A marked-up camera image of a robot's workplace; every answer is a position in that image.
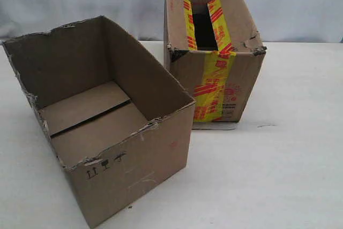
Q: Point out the brown cardboard box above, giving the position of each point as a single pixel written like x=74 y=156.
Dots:
x=117 y=121

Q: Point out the cardboard box with yellow tape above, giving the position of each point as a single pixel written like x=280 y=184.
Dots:
x=213 y=48

